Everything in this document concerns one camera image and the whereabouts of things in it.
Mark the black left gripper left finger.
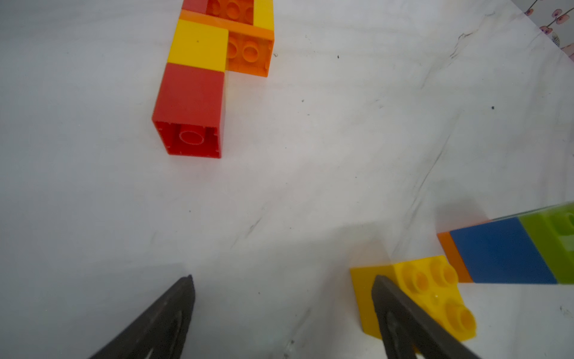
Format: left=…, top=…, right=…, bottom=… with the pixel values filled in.
left=92, top=275, right=195, bottom=358

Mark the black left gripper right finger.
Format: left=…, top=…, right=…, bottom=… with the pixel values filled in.
left=372, top=275, right=479, bottom=359

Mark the lime green lego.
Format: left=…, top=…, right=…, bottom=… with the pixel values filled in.
left=518, top=202, right=573, bottom=284

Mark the small yellow lego brick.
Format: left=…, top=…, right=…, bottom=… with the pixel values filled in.
left=254, top=0, right=274, bottom=31

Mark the red square lego brick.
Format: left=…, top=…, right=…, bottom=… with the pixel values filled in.
left=152, top=63, right=225, bottom=159

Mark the small red lego brick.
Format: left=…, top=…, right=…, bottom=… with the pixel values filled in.
left=182, top=0, right=209, bottom=14

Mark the small orange lego brick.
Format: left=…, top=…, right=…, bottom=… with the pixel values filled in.
left=178, top=8, right=275, bottom=78

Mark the orange lego plate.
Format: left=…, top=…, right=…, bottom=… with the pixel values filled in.
left=207, top=0, right=254, bottom=25
left=436, top=220, right=494, bottom=284

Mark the blue lego brick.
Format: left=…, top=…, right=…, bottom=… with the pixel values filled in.
left=451, top=217, right=558, bottom=284

